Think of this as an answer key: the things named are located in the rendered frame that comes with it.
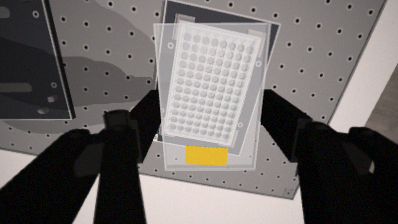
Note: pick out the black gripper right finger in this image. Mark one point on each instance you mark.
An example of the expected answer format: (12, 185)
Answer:
(332, 191)

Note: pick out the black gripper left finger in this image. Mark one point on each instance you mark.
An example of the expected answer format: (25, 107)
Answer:
(51, 189)

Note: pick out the clear plastic plate lid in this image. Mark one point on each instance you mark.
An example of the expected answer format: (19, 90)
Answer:
(211, 79)

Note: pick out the dark grey rectangular frame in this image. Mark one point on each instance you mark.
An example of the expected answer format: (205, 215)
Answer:
(177, 10)
(33, 82)

